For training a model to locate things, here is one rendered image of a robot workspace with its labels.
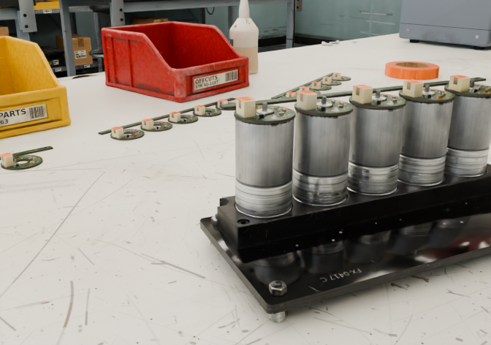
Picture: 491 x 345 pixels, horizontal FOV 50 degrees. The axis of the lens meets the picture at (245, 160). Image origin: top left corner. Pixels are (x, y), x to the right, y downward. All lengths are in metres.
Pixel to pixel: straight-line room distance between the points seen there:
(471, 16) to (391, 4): 4.89
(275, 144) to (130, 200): 0.11
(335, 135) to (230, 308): 0.08
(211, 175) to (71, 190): 0.08
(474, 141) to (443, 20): 0.64
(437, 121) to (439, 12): 0.66
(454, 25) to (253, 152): 0.71
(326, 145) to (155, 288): 0.09
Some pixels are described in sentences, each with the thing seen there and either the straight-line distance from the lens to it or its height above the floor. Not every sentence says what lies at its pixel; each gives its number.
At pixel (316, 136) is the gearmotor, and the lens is 0.22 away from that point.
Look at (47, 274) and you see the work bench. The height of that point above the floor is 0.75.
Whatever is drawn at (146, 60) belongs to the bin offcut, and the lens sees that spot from 0.52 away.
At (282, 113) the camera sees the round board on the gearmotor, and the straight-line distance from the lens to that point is 0.21.
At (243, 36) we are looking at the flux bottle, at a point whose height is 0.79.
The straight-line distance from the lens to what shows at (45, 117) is 0.43.
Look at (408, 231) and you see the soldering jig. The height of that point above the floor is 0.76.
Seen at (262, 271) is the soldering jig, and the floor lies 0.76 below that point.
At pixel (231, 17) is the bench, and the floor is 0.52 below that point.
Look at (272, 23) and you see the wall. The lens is 6.39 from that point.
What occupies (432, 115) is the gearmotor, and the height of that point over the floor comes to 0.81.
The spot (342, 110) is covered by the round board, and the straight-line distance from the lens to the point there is 0.22.
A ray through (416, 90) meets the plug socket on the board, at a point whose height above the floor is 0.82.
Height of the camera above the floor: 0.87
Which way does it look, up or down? 20 degrees down
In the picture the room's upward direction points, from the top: straight up
